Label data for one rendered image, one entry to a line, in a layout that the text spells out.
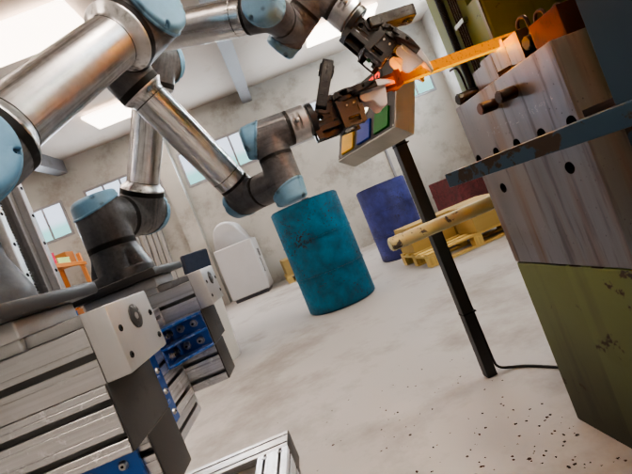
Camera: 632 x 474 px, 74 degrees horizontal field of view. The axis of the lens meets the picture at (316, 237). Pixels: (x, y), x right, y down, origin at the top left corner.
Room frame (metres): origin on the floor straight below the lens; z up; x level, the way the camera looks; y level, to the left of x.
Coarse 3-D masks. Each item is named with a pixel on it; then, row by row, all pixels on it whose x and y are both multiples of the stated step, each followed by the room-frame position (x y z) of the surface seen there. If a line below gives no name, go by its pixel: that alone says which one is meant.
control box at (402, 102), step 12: (384, 72) 1.45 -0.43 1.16; (408, 84) 1.40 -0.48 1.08; (396, 96) 1.36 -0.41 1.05; (408, 96) 1.38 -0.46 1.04; (396, 108) 1.35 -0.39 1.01; (408, 108) 1.37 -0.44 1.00; (372, 120) 1.45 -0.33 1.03; (396, 120) 1.34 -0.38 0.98; (408, 120) 1.36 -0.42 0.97; (372, 132) 1.44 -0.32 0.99; (384, 132) 1.38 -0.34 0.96; (396, 132) 1.36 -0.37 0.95; (408, 132) 1.36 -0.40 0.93; (360, 144) 1.49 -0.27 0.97; (372, 144) 1.45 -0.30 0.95; (384, 144) 1.45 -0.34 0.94; (348, 156) 1.56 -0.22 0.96; (360, 156) 1.56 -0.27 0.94; (372, 156) 1.55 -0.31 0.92
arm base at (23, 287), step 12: (0, 252) 0.58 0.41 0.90; (0, 264) 0.56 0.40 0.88; (12, 264) 0.59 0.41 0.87; (0, 276) 0.55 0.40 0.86; (12, 276) 0.56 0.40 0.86; (24, 276) 0.59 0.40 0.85; (0, 288) 0.54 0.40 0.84; (12, 288) 0.55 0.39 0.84; (24, 288) 0.57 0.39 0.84; (0, 300) 0.53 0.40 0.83; (12, 300) 0.54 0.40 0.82
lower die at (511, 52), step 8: (520, 32) 0.91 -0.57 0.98; (504, 40) 0.95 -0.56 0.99; (512, 40) 0.93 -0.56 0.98; (520, 40) 0.91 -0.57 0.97; (504, 48) 0.96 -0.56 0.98; (512, 48) 0.93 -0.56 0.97; (520, 48) 0.91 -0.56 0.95; (488, 56) 1.02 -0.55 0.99; (496, 56) 0.99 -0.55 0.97; (504, 56) 0.97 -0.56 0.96; (512, 56) 0.94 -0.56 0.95; (520, 56) 0.92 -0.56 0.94; (480, 64) 1.06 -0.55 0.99; (488, 64) 1.03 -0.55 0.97; (496, 64) 1.00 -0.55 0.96; (504, 64) 0.98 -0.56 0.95; (512, 64) 0.95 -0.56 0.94; (480, 72) 1.07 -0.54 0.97; (488, 72) 1.04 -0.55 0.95; (496, 72) 1.01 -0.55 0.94; (480, 80) 1.08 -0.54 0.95; (488, 80) 1.05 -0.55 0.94; (480, 88) 1.10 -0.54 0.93
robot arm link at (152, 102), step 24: (144, 72) 0.83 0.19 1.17; (120, 96) 0.83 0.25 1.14; (144, 96) 0.84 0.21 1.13; (168, 96) 0.87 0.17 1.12; (168, 120) 0.86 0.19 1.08; (192, 120) 0.89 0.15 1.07; (192, 144) 0.89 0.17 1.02; (216, 144) 0.93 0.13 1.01; (216, 168) 0.92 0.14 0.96; (240, 168) 0.96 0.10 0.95; (240, 192) 0.95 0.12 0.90; (240, 216) 1.01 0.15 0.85
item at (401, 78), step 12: (504, 36) 0.97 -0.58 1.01; (468, 48) 0.96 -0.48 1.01; (480, 48) 0.96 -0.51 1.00; (492, 48) 0.97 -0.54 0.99; (432, 60) 0.95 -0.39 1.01; (444, 60) 0.95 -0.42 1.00; (456, 60) 0.96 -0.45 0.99; (468, 60) 0.99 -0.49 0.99; (396, 72) 0.93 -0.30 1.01; (420, 72) 0.95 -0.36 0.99; (432, 72) 0.97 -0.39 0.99; (396, 84) 0.94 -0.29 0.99
